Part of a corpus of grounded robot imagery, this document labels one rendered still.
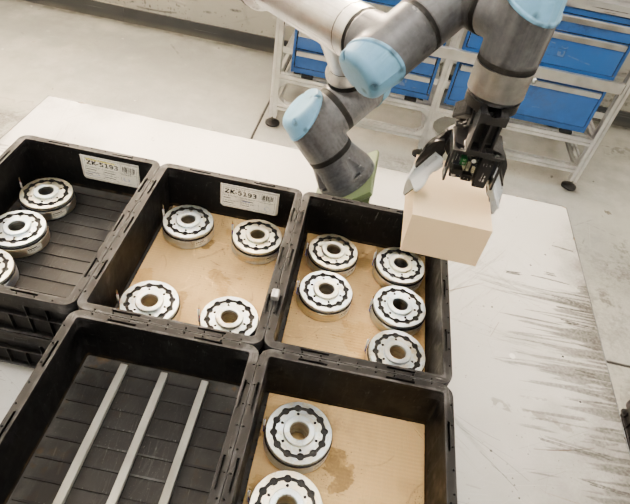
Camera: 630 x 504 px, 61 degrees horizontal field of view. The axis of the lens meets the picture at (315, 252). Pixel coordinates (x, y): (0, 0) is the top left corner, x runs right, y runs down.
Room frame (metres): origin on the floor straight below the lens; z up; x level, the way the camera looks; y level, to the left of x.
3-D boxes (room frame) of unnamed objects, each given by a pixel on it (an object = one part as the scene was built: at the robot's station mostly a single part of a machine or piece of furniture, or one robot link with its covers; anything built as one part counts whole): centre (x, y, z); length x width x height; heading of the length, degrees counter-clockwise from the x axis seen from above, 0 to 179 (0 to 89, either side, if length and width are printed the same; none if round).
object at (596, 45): (2.54, -0.86, 0.60); 0.72 x 0.03 x 0.56; 87
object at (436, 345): (0.68, -0.10, 0.87); 0.40 x 0.30 x 0.11; 179
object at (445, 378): (0.68, -0.10, 0.92); 0.40 x 0.30 x 0.02; 179
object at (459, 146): (0.67, -0.19, 1.24); 0.09 x 0.08 x 0.12; 177
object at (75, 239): (0.69, 0.50, 0.87); 0.40 x 0.30 x 0.11; 179
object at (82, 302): (0.68, 0.20, 0.92); 0.40 x 0.30 x 0.02; 179
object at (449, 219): (0.70, -0.19, 1.09); 0.16 x 0.12 x 0.07; 177
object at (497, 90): (0.68, -0.20, 1.32); 0.08 x 0.08 x 0.05
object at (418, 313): (0.68, -0.18, 0.86); 0.10 x 0.10 x 0.01
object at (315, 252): (0.79, -0.04, 0.86); 0.10 x 0.10 x 0.01
